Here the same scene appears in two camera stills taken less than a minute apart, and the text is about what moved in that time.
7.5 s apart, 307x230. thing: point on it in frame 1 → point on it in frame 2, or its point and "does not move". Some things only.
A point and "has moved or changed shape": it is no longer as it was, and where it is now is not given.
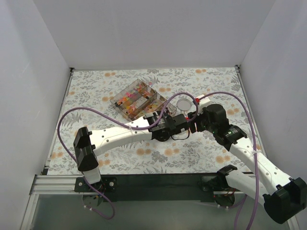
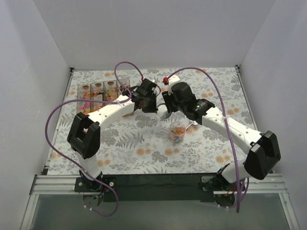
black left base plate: [107, 184] does not move
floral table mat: [87, 104] does not move
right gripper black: [192, 121] → [166, 101]
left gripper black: [182, 122] → [148, 105]
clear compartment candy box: [138, 100] has moved or changed shape
